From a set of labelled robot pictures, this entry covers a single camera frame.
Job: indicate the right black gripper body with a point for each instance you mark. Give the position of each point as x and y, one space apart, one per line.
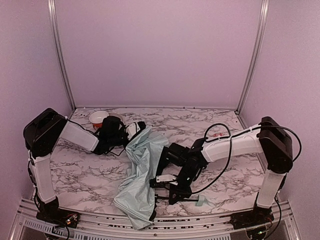
162 162

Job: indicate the mint green folding umbrella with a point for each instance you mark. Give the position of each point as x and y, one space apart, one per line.
135 197

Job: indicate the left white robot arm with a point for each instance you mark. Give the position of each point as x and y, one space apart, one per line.
41 136

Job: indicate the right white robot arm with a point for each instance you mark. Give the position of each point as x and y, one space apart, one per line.
180 166

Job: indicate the grey ringed plate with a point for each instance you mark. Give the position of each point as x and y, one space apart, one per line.
112 114

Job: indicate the orange white bowl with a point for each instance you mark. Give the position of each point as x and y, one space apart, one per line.
97 117

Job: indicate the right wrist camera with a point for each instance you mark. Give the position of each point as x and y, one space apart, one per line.
160 181

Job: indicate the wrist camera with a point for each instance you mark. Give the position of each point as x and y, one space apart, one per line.
134 129
160 181

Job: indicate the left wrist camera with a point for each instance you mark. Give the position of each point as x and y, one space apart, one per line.
134 129

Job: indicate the front aluminium rail base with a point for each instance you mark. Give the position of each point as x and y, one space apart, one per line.
100 226

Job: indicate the right aluminium frame post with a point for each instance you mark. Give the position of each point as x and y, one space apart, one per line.
260 33

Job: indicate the aluminium frame post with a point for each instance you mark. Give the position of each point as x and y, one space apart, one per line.
260 33
59 52

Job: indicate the left aluminium frame post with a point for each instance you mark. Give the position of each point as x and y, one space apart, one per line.
59 52

